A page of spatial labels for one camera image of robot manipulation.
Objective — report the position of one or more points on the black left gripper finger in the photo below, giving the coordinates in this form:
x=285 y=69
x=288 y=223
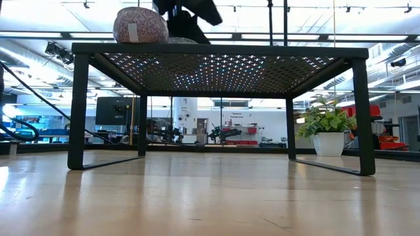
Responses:
x=185 y=29
x=208 y=11

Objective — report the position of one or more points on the red leaf patterned candle bowl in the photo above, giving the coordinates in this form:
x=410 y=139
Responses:
x=180 y=40

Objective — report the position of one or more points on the pink patterned candle bowl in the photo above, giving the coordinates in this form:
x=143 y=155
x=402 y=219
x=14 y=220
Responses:
x=144 y=27

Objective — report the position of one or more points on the black background robot arm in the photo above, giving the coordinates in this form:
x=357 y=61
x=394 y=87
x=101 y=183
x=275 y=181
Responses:
x=229 y=134
x=170 y=134

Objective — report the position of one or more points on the black perforated metal rack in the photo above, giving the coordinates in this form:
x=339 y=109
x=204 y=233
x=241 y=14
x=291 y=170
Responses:
x=216 y=50

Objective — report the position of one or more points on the white column with cameras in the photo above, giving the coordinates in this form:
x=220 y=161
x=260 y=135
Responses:
x=185 y=111

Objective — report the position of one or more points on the person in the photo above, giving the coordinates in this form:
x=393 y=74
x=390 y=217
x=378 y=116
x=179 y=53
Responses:
x=151 y=126

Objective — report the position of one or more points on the grey door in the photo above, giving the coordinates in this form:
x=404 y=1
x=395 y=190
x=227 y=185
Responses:
x=201 y=131

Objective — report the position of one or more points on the yellow pole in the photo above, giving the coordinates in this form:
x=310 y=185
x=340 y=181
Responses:
x=132 y=118

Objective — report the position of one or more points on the black monitor screen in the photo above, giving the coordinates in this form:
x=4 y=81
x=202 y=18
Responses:
x=111 y=111

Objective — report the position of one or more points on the black hanging ceiling device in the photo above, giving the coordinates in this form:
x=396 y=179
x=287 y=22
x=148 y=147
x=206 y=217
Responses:
x=62 y=55

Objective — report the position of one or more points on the shelf with red bins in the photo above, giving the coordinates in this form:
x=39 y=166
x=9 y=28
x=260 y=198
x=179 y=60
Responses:
x=252 y=130

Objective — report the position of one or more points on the green plant in white pot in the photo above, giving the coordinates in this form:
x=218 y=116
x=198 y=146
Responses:
x=328 y=144

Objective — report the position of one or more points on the red box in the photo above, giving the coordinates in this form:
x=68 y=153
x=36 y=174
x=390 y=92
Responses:
x=374 y=110

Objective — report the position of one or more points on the red tool case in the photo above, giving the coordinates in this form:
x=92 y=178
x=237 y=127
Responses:
x=392 y=144

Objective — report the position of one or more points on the black ceiling camera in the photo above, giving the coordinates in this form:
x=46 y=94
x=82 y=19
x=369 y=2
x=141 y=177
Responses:
x=398 y=62

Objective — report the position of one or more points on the small white post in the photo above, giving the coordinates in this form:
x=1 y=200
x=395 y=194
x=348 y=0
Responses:
x=13 y=149

